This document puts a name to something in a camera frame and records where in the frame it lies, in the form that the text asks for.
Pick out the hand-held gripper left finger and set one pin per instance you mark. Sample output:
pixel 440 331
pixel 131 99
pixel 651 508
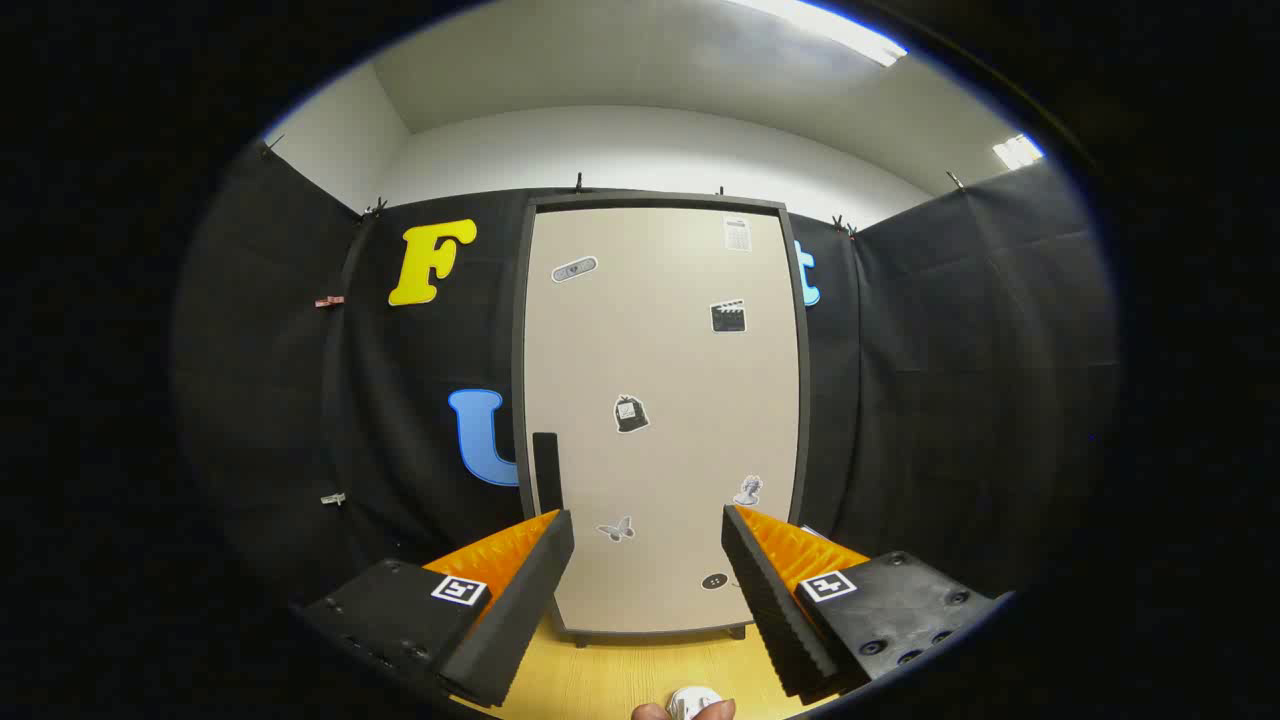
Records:
pixel 520 610

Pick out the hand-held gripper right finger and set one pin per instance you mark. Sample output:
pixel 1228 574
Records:
pixel 775 610

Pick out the white shoe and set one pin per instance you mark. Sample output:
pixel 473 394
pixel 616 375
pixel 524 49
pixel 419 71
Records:
pixel 693 702

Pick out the dark grey shoe cabinet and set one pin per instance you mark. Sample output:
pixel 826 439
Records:
pixel 520 400

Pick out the beige shoe cabinet door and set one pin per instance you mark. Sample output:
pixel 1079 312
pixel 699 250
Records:
pixel 660 350

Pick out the small ceiling light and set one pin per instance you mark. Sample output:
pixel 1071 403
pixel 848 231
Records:
pixel 1017 152

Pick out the long ceiling light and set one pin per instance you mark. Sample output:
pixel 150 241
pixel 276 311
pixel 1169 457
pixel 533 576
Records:
pixel 830 28

